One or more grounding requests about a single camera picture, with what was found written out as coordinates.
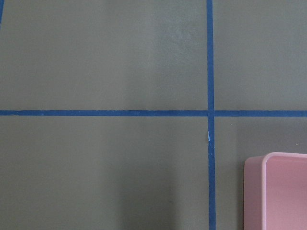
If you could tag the pink plastic bin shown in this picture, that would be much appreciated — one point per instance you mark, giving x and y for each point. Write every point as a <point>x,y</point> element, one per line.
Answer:
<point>275,192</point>

